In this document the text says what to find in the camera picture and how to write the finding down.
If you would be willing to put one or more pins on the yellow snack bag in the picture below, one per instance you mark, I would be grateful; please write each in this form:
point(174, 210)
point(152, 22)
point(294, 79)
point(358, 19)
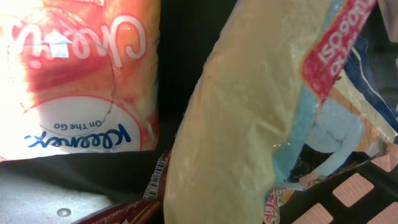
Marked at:
point(272, 108)

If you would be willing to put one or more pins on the red snack packet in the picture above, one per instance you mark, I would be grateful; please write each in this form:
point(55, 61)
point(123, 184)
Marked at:
point(147, 210)

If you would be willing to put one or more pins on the grey plastic shopping basket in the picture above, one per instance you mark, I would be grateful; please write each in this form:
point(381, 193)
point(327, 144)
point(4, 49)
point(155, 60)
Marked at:
point(64, 189)

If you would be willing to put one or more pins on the orange tissue pack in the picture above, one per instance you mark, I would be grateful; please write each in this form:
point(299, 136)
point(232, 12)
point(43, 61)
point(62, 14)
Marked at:
point(78, 77)

